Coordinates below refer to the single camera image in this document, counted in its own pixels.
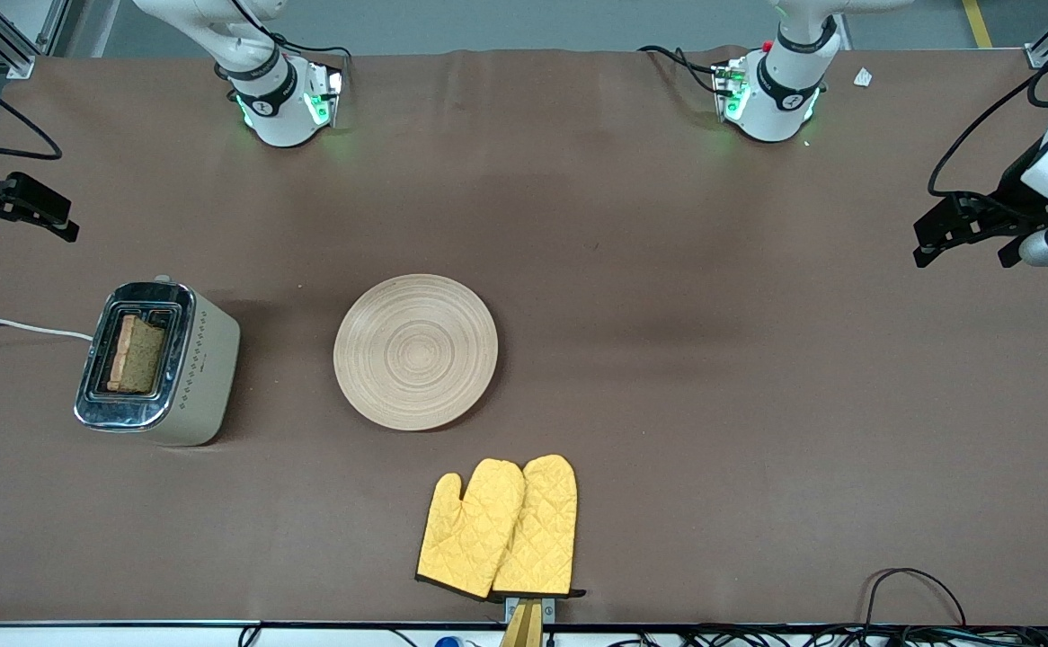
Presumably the brown toast slice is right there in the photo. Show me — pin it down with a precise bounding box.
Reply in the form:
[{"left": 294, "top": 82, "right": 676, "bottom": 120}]
[{"left": 106, "top": 315, "right": 167, "bottom": 394}]

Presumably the round wooden plate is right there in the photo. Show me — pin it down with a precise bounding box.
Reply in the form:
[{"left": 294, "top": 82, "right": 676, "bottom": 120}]
[{"left": 333, "top": 274, "right": 500, "bottom": 431}]

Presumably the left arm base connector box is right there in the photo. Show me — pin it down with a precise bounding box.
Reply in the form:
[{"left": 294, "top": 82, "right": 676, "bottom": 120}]
[{"left": 712, "top": 58, "right": 750, "bottom": 123}]

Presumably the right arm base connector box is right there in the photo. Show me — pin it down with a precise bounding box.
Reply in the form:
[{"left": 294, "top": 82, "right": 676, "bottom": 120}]
[{"left": 304, "top": 63, "right": 346, "bottom": 129}]

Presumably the cream and chrome toaster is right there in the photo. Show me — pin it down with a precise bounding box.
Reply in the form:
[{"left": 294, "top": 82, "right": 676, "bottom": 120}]
[{"left": 74, "top": 275, "right": 242, "bottom": 448}]

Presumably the yellow floor tape line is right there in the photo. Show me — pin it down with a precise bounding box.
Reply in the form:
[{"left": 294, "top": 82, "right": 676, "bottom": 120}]
[{"left": 962, "top": 0, "right": 994, "bottom": 49}]

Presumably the brown table cover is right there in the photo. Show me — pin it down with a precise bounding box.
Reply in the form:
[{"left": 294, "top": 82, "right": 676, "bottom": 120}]
[{"left": 0, "top": 47, "right": 1048, "bottom": 626}]

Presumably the yellow quilted oven mitt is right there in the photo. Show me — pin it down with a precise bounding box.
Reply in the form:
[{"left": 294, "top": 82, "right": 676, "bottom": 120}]
[{"left": 492, "top": 455, "right": 586, "bottom": 598}]

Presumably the yellow oven mitt with thumb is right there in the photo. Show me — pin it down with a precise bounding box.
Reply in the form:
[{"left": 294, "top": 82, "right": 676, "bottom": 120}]
[{"left": 416, "top": 459, "right": 526, "bottom": 600}]

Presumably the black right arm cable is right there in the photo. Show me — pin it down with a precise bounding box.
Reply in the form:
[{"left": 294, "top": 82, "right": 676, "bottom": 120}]
[{"left": 0, "top": 61, "right": 63, "bottom": 162}]

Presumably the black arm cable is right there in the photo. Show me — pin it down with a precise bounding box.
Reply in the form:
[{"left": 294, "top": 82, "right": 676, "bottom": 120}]
[
  {"left": 928, "top": 31, "right": 1048, "bottom": 200},
  {"left": 0, "top": 61, "right": 63, "bottom": 162}
]

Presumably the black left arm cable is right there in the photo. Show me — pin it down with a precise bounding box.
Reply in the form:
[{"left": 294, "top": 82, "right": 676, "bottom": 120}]
[{"left": 928, "top": 31, "right": 1048, "bottom": 200}]

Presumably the white toaster power cable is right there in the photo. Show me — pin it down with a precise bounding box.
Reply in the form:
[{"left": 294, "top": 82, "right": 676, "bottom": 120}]
[{"left": 0, "top": 318, "right": 95, "bottom": 342}]

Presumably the black right base cable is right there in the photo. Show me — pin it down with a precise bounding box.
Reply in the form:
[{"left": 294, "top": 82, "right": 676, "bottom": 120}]
[{"left": 227, "top": 0, "right": 352, "bottom": 71}]

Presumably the black base cable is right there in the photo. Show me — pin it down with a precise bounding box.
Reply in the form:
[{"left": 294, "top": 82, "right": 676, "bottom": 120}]
[
  {"left": 227, "top": 0, "right": 352, "bottom": 71},
  {"left": 638, "top": 45, "right": 724, "bottom": 96}
]

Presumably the black left base cable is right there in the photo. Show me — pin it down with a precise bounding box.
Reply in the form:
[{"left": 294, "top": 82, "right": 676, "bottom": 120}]
[{"left": 638, "top": 45, "right": 724, "bottom": 96}]

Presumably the black looped cable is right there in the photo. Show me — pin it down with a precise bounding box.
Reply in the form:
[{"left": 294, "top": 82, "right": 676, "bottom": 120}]
[{"left": 863, "top": 568, "right": 968, "bottom": 628}]

